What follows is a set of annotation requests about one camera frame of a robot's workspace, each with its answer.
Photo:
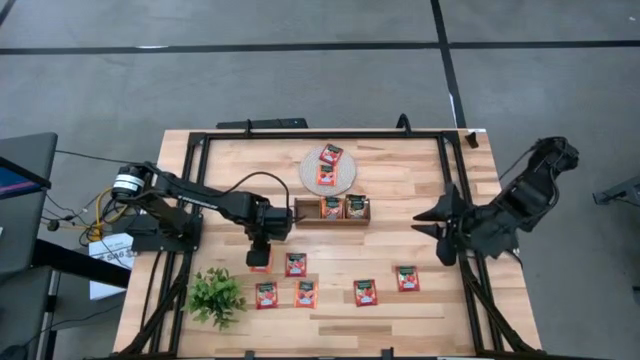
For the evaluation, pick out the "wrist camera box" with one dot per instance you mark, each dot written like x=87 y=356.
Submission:
x=446 y=252
x=259 y=253

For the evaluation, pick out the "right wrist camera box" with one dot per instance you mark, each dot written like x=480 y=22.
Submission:
x=446 y=252

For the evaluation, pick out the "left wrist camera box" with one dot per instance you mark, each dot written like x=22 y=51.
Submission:
x=259 y=253

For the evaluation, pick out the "grey stand foot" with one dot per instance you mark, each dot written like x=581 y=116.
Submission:
x=622 y=192

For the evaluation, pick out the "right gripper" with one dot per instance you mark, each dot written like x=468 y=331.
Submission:
x=477 y=230

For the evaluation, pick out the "black table clamp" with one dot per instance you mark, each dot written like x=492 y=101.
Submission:
x=248 y=355
x=387 y=354

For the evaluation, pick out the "black hook clip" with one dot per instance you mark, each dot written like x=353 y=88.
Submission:
x=403 y=117

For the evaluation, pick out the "small black bracket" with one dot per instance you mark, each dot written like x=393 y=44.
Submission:
x=471 y=141

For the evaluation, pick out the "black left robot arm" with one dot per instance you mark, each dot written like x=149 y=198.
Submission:
x=210 y=200

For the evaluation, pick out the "black plug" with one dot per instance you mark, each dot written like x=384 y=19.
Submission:
x=53 y=225

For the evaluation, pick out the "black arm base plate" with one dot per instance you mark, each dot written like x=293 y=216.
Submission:
x=145 y=240

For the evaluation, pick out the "black desk beam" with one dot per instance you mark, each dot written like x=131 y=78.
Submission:
x=75 y=262

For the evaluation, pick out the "round woven white mat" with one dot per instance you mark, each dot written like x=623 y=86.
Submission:
x=307 y=172

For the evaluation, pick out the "black flat bar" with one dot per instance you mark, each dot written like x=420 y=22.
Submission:
x=260 y=123

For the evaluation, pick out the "white paper sheet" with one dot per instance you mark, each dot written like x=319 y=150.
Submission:
x=107 y=245

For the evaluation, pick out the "small green plant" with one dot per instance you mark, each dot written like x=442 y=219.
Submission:
x=215 y=297

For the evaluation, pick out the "grey desk panel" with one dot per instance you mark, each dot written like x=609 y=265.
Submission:
x=22 y=310
x=30 y=220

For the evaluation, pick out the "wooden tea box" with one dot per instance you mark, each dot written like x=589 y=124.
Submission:
x=307 y=210

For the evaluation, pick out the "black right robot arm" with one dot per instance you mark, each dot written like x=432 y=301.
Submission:
x=530 y=195

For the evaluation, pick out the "monitor with blue screen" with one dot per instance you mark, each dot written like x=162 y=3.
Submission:
x=12 y=182

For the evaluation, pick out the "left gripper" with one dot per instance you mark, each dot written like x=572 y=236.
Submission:
x=272 y=224

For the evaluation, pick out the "peach passion fruit tea bag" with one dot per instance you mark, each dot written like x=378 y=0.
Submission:
x=332 y=208
x=327 y=175
x=262 y=270
x=305 y=294

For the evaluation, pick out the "vanilla cinnamon apple tea bag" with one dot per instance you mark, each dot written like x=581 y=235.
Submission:
x=357 y=207

